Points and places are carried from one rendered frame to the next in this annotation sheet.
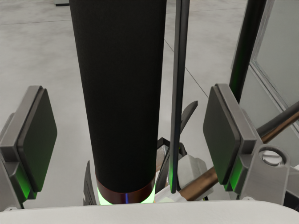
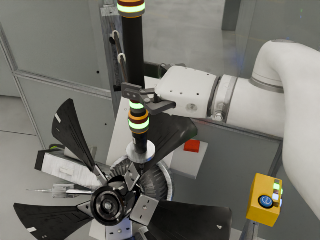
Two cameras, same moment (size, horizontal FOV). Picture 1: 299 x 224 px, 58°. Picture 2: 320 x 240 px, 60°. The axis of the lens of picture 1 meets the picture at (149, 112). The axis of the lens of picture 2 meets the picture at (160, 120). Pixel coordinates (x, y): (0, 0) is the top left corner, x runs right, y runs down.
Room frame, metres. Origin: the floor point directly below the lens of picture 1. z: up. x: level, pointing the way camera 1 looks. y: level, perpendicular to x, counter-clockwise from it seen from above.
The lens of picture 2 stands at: (-0.15, 0.40, 1.95)
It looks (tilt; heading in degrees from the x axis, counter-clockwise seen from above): 41 degrees down; 297
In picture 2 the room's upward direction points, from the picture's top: straight up
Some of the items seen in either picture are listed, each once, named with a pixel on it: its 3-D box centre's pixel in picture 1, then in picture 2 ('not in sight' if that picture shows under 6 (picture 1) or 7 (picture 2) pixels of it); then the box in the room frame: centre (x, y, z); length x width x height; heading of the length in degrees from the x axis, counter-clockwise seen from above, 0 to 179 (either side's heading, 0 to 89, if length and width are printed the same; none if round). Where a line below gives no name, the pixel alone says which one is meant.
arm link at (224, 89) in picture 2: not in sight; (223, 99); (-0.07, 0.00, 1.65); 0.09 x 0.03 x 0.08; 95
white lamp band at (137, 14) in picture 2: not in sight; (131, 10); (0.10, 0.01, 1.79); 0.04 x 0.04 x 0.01
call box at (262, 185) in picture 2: not in sight; (263, 199); (-0.24, -0.31, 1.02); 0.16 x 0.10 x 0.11; 95
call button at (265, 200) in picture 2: not in sight; (265, 201); (-0.24, -0.27, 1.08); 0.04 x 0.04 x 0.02
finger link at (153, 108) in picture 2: not in sight; (164, 100); (0.02, 0.05, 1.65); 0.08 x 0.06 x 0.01; 87
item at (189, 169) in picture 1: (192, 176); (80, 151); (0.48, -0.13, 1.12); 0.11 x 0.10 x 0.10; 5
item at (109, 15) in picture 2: not in sight; (111, 19); (0.50, -0.47, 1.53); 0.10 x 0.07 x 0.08; 130
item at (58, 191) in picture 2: not in sight; (61, 191); (0.44, 0.03, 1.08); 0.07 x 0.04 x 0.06; 16
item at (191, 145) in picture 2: not in sight; (192, 145); (0.16, -0.60, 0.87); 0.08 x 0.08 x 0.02; 15
